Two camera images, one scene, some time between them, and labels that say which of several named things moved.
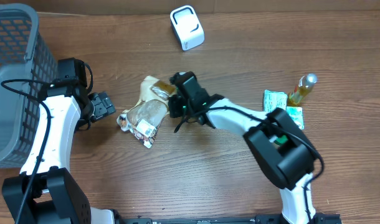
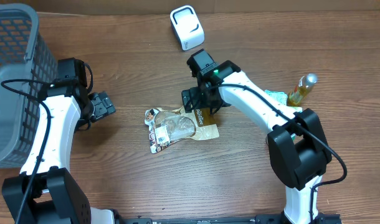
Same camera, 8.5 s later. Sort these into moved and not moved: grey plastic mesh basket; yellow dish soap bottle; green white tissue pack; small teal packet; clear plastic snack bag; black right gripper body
Moved: black right gripper body; clear plastic snack bag
Not moved: green white tissue pack; grey plastic mesh basket; small teal packet; yellow dish soap bottle
